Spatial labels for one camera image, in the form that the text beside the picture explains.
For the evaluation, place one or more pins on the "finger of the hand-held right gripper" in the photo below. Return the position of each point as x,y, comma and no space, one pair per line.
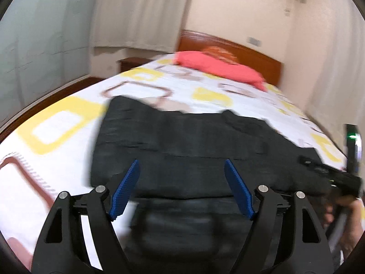
318,167

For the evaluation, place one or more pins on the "frosted glass partition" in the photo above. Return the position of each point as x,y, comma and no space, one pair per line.
42,42

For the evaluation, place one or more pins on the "person's right hand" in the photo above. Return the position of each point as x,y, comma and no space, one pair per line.
355,219

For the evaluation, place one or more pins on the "white curtain beside glass partition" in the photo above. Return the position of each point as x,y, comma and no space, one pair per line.
142,14

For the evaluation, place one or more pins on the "wooden nightstand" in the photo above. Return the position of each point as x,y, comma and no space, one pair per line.
132,62

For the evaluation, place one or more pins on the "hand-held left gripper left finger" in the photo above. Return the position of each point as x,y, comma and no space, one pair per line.
127,189

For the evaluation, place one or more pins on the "orange patterned pillow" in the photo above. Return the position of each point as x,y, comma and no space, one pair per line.
219,52

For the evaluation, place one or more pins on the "grey wall switch plate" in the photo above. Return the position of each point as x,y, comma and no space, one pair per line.
254,42

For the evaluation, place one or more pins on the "wooden bed side rail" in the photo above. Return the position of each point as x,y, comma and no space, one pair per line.
42,100

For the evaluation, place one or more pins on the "wooden headboard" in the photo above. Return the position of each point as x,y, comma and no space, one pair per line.
256,55

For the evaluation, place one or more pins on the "large black garment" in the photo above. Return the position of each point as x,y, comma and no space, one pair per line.
185,145

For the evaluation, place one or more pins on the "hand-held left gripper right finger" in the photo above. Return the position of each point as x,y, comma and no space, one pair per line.
238,189

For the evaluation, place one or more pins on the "white patterned bed sheet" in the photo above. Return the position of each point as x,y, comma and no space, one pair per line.
57,165

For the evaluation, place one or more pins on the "red pillow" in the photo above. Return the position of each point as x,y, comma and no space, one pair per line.
219,65

